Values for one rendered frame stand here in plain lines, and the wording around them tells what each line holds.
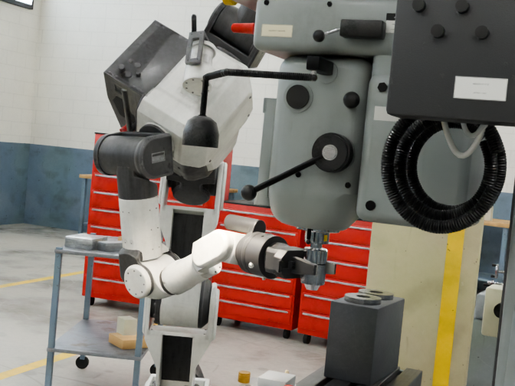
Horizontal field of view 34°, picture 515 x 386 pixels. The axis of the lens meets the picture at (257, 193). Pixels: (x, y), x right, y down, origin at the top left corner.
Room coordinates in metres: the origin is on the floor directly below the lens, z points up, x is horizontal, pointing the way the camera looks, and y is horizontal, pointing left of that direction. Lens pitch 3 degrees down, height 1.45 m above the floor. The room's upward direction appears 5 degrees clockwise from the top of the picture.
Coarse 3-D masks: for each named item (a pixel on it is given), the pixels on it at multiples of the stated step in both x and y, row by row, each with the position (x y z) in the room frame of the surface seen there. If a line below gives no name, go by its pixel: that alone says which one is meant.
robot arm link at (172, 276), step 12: (144, 264) 1.92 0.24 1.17; (156, 264) 1.93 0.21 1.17; (168, 264) 1.95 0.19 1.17; (180, 264) 1.87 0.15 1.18; (156, 276) 1.91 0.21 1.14; (168, 276) 1.89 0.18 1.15; (180, 276) 1.87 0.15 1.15; (192, 276) 1.85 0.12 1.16; (156, 288) 1.91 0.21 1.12; (168, 288) 1.89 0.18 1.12; (180, 288) 1.88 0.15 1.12
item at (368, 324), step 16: (336, 304) 2.04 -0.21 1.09; (352, 304) 2.02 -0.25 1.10; (368, 304) 2.03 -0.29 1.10; (384, 304) 2.06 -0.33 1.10; (400, 304) 2.15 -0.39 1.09; (336, 320) 2.04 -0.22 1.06; (352, 320) 2.02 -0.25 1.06; (368, 320) 2.00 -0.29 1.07; (384, 320) 2.04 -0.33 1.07; (400, 320) 2.17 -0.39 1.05; (336, 336) 2.03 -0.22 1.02; (352, 336) 2.02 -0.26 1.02; (368, 336) 2.00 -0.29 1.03; (384, 336) 2.06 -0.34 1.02; (400, 336) 2.18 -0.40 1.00; (336, 352) 2.03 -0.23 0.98; (352, 352) 2.01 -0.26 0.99; (368, 352) 2.00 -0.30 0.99; (384, 352) 2.07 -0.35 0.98; (336, 368) 2.03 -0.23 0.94; (352, 368) 2.01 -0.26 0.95; (368, 368) 2.00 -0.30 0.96; (384, 368) 2.08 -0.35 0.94; (368, 384) 1.99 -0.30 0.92
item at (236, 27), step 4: (236, 24) 1.82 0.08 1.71; (240, 24) 1.82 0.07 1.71; (244, 24) 1.81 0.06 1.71; (248, 24) 1.81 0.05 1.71; (252, 24) 1.81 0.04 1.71; (232, 28) 1.82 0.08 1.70; (236, 28) 1.82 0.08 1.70; (240, 28) 1.81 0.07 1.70; (244, 28) 1.81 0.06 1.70; (248, 28) 1.81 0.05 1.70; (252, 28) 1.80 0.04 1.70; (236, 32) 1.83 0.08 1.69; (240, 32) 1.82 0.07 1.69; (244, 32) 1.82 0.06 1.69; (248, 32) 1.81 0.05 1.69; (252, 32) 1.81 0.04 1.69
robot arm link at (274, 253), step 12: (252, 240) 1.72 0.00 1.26; (264, 240) 1.70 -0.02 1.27; (276, 240) 1.72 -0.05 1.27; (252, 252) 1.70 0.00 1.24; (264, 252) 1.70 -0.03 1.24; (276, 252) 1.66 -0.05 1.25; (288, 252) 1.63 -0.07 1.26; (300, 252) 1.66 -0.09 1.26; (252, 264) 1.71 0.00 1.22; (264, 264) 1.70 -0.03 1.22; (276, 264) 1.63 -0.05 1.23; (264, 276) 1.71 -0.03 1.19; (276, 276) 1.73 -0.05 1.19; (288, 276) 1.64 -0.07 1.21; (300, 276) 1.66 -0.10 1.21
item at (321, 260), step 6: (306, 258) 1.62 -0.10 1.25; (312, 258) 1.62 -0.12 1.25; (318, 258) 1.62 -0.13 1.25; (324, 258) 1.62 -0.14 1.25; (318, 264) 1.62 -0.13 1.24; (324, 264) 1.63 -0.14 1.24; (318, 270) 1.62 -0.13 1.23; (324, 270) 1.63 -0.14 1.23; (306, 276) 1.62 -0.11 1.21; (312, 276) 1.62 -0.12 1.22; (318, 276) 1.62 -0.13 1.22; (324, 276) 1.63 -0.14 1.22; (300, 282) 1.64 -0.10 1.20; (306, 282) 1.62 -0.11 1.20; (312, 282) 1.62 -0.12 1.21; (318, 282) 1.62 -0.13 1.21; (324, 282) 1.63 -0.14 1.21
